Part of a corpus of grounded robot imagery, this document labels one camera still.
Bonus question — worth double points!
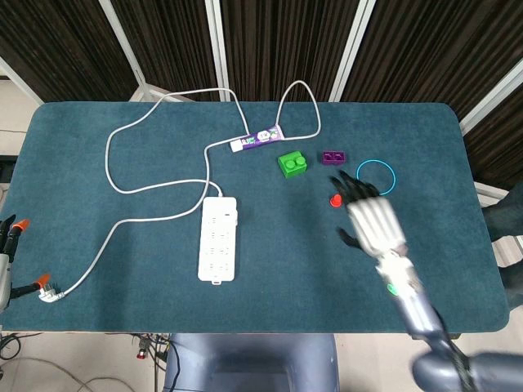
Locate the green building block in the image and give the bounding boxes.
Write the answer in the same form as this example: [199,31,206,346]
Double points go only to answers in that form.
[277,149,310,179]

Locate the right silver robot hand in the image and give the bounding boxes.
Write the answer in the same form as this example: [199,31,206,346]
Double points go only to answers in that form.
[329,170,410,263]

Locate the white partition frame post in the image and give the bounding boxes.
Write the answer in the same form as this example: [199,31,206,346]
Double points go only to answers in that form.
[97,0,164,103]
[0,55,44,105]
[205,0,232,102]
[459,56,523,136]
[329,0,378,102]

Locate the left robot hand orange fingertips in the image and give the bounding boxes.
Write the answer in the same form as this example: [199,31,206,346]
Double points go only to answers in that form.
[0,216,52,314]

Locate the purple toothpaste tube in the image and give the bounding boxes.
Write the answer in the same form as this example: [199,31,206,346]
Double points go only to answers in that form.
[230,126,283,154]

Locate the blue-grey robot torso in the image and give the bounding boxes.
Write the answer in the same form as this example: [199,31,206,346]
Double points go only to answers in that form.
[163,332,340,392]

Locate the white power strip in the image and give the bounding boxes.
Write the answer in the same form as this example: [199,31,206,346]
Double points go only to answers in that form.
[197,196,239,286]

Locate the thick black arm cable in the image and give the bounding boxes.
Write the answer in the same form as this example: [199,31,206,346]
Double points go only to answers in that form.
[443,322,477,392]

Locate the white power strip cable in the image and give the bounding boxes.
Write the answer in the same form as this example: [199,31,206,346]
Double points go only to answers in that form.
[60,80,321,297]

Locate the cyan thin ring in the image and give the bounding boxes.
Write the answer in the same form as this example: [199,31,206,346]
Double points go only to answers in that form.
[355,159,397,195]

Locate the purple building block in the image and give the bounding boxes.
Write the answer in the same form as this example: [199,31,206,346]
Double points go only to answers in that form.
[320,149,347,167]

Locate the teal fabric table mat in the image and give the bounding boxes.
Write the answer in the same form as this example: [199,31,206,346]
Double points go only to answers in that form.
[0,100,511,334]

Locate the dark grey chair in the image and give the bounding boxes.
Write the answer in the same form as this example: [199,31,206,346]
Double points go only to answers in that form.
[481,189,523,323]

